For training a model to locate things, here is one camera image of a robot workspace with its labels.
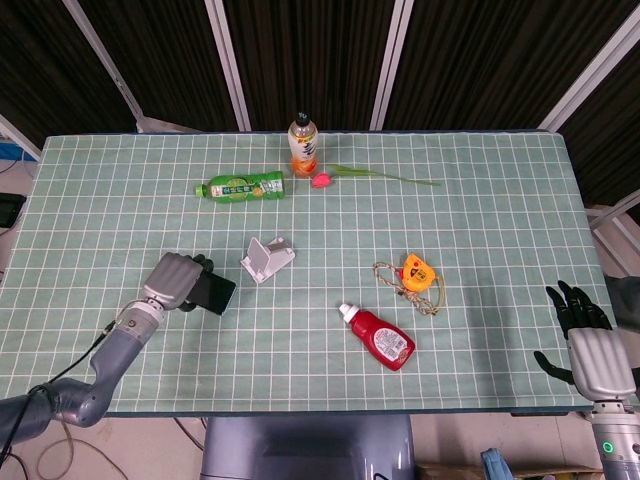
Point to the black smartphone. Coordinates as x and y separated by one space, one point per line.
217 295

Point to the white phone stand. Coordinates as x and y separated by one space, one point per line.
272 260

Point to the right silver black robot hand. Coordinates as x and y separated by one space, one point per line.
602 365

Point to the blue cloth item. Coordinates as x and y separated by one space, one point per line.
495 465

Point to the green checkered tablecloth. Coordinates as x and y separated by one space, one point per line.
125 225

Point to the pink artificial tulip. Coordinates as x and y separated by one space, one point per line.
320 180

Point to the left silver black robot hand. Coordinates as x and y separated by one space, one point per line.
170 280

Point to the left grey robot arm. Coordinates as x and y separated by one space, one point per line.
115 350

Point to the green tea bottle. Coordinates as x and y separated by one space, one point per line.
240 189

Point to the red ketchup bottle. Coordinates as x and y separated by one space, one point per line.
380 337

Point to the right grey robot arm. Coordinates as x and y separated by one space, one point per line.
617 440

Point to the black device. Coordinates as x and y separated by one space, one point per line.
10 209

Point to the blue box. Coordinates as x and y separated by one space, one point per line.
10 150

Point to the dark grey bulky object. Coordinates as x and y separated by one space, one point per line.
625 300

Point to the orange juice bottle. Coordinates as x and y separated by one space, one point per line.
303 145

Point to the orange tape measure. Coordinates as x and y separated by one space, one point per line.
417 272

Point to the white metal frame post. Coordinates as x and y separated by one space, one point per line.
105 55
595 70
392 60
20 135
227 60
612 212

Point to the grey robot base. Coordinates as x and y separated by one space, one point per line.
300 450

